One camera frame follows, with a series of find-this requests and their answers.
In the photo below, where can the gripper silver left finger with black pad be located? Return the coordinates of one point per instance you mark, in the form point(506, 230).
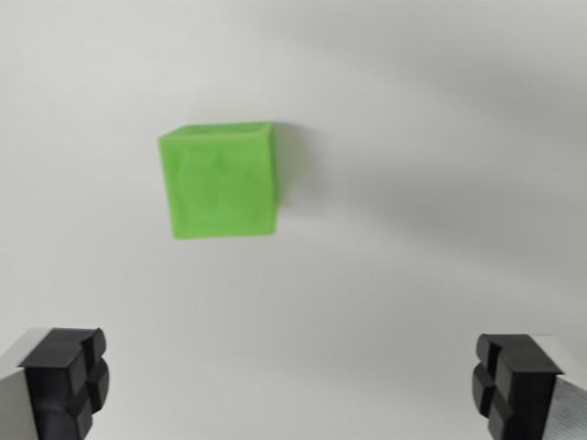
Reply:
point(50, 389)

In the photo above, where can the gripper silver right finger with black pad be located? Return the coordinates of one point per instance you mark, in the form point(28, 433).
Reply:
point(527, 389)

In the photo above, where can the green cube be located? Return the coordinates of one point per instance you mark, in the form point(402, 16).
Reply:
point(220, 183)

